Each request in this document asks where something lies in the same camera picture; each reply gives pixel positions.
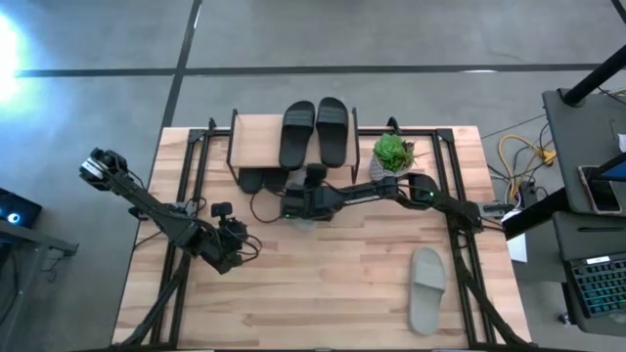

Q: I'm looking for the black slide sandal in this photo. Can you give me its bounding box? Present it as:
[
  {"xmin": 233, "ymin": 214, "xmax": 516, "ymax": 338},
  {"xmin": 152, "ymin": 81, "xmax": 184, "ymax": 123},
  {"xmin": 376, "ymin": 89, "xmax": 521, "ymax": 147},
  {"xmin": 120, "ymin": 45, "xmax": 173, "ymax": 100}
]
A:
[
  {"xmin": 238, "ymin": 167, "xmax": 265, "ymax": 195},
  {"xmin": 315, "ymin": 96, "xmax": 350, "ymax": 169},
  {"xmin": 262, "ymin": 167, "xmax": 291, "ymax": 194},
  {"xmin": 278, "ymin": 100, "xmax": 316, "ymax": 172}
]

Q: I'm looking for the wooden shelf with black frame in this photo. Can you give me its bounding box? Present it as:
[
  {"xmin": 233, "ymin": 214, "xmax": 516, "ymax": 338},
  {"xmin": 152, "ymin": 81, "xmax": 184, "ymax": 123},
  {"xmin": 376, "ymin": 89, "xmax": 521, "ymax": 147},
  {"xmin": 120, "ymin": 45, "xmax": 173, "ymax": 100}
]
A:
[{"xmin": 225, "ymin": 108, "xmax": 361, "ymax": 185}]

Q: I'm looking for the potted green succulent plant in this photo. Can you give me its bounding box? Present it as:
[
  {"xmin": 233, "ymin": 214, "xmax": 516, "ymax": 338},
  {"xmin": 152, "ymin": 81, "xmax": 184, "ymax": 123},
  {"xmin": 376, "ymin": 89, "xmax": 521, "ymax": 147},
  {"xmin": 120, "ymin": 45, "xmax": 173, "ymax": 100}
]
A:
[{"xmin": 367, "ymin": 132, "xmax": 418, "ymax": 183}]

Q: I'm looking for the grey side table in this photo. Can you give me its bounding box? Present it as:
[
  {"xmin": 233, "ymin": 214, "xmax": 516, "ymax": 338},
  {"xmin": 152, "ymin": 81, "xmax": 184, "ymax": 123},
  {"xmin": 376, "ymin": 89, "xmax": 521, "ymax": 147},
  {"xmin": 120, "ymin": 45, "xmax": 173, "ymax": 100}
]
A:
[{"xmin": 0, "ymin": 219, "xmax": 79, "ymax": 352}]

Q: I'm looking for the black computer with blue light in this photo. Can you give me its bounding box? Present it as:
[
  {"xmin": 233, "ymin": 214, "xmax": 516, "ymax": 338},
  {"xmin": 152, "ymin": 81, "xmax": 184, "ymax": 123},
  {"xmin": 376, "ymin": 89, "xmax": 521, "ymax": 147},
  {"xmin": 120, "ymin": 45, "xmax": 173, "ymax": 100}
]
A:
[{"xmin": 0, "ymin": 188, "xmax": 43, "ymax": 229}]

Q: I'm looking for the white paper sheet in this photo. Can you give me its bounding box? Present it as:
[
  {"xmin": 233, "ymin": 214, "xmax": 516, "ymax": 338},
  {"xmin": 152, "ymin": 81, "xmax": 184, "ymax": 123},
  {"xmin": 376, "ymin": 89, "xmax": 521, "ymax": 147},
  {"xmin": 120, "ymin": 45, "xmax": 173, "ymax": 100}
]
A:
[{"xmin": 505, "ymin": 233, "xmax": 529, "ymax": 264}]

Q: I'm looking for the black desk beam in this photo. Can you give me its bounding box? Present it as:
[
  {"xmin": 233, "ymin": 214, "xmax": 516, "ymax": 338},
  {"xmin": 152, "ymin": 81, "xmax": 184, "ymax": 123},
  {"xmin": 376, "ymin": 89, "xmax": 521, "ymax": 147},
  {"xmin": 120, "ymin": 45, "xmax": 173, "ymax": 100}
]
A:
[{"xmin": 502, "ymin": 188, "xmax": 573, "ymax": 241}]

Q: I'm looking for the grey desk top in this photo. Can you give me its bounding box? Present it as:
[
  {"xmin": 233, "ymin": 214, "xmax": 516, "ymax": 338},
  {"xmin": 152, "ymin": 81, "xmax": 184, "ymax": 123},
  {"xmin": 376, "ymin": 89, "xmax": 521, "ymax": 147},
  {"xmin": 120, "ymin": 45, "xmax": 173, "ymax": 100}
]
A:
[{"xmin": 541, "ymin": 87, "xmax": 626, "ymax": 216}]

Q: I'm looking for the grey laptop desk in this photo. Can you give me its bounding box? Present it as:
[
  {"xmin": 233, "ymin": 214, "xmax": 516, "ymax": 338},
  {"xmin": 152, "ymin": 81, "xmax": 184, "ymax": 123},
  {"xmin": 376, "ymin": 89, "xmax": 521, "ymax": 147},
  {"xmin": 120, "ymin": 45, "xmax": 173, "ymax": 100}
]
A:
[{"xmin": 552, "ymin": 210, "xmax": 626, "ymax": 338}]

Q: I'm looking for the smartphone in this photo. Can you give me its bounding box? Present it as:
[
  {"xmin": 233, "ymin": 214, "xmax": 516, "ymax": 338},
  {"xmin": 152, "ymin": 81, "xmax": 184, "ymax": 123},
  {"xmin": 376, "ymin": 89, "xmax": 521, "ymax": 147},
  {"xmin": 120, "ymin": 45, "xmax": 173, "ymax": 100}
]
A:
[{"xmin": 577, "ymin": 164, "xmax": 622, "ymax": 214}]

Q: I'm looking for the laptop with lit keyboard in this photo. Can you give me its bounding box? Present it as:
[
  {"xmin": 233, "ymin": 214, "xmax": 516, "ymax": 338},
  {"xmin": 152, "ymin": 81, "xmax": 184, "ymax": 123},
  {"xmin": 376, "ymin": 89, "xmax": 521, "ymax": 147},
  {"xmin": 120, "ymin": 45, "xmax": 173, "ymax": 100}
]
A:
[{"xmin": 564, "ymin": 253, "xmax": 626, "ymax": 320}]

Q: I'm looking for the tablet with blue screen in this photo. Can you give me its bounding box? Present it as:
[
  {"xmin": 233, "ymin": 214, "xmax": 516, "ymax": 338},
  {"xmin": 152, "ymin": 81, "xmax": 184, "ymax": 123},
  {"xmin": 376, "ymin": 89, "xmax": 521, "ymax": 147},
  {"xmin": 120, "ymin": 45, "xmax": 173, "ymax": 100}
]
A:
[{"xmin": 594, "ymin": 152, "xmax": 626, "ymax": 183}]

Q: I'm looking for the black pole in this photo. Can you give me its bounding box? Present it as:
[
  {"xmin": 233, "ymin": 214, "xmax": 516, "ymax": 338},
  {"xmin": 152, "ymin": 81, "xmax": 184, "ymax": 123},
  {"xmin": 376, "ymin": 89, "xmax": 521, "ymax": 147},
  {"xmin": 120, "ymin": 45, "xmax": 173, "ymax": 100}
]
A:
[{"xmin": 559, "ymin": 43, "xmax": 626, "ymax": 107}]

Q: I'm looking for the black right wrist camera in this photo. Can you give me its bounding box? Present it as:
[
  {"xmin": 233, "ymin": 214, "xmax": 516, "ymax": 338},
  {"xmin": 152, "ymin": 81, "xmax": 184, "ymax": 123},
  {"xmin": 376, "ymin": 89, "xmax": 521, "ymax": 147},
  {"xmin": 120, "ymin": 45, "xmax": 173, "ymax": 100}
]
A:
[{"xmin": 304, "ymin": 162, "xmax": 329, "ymax": 188}]

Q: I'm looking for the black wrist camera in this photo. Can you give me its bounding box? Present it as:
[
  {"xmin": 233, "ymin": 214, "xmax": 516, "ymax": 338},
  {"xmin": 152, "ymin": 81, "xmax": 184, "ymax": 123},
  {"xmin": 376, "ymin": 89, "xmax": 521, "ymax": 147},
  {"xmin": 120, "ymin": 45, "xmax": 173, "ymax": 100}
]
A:
[
  {"xmin": 304, "ymin": 162, "xmax": 329, "ymax": 188},
  {"xmin": 210, "ymin": 200, "xmax": 234, "ymax": 220}
]

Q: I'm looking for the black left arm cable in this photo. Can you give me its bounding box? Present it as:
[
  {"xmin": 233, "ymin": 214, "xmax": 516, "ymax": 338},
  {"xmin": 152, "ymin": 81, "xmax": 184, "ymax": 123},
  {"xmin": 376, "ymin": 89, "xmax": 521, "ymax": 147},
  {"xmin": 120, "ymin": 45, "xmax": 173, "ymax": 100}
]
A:
[{"xmin": 239, "ymin": 233, "xmax": 264, "ymax": 261}]

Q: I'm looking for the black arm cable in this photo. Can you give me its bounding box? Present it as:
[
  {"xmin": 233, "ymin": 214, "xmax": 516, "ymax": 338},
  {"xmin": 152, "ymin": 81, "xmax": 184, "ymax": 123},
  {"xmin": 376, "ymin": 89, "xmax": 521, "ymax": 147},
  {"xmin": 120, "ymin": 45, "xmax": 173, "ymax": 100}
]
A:
[
  {"xmin": 239, "ymin": 233, "xmax": 264, "ymax": 261},
  {"xmin": 248, "ymin": 189, "xmax": 286, "ymax": 225}
]

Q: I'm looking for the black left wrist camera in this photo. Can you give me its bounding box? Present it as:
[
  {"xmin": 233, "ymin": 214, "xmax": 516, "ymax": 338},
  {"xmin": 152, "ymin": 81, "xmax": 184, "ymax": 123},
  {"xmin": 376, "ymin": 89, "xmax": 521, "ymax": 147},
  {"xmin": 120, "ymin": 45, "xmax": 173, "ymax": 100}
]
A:
[{"xmin": 210, "ymin": 200, "xmax": 234, "ymax": 220}]

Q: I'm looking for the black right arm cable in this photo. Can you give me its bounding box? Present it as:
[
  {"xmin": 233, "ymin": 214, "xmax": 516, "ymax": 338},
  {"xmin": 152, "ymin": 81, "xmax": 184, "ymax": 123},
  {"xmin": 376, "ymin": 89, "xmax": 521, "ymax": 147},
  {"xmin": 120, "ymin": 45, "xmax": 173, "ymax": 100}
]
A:
[{"xmin": 248, "ymin": 189, "xmax": 286, "ymax": 225}]

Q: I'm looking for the black aluminium table frame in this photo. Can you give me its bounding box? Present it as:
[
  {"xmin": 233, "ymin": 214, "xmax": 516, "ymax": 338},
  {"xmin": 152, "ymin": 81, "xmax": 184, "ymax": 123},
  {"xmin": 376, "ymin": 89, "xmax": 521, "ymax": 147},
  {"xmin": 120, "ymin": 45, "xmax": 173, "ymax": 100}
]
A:
[{"xmin": 114, "ymin": 116, "xmax": 534, "ymax": 351}]

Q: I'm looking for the yellow cable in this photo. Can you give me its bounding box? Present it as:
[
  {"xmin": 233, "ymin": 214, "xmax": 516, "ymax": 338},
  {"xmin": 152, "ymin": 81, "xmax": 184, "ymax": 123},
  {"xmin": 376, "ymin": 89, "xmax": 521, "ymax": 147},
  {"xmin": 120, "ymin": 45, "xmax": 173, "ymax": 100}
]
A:
[{"xmin": 497, "ymin": 134, "xmax": 558, "ymax": 202}]

